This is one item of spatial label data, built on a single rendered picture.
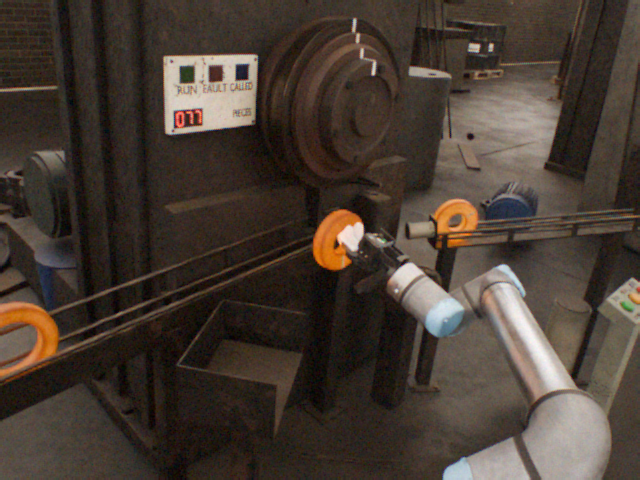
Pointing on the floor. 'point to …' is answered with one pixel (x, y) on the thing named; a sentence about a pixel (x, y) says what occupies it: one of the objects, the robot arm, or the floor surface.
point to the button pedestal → (615, 346)
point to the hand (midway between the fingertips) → (340, 233)
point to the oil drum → (423, 124)
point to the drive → (45, 228)
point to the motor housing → (394, 350)
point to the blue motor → (513, 203)
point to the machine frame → (197, 180)
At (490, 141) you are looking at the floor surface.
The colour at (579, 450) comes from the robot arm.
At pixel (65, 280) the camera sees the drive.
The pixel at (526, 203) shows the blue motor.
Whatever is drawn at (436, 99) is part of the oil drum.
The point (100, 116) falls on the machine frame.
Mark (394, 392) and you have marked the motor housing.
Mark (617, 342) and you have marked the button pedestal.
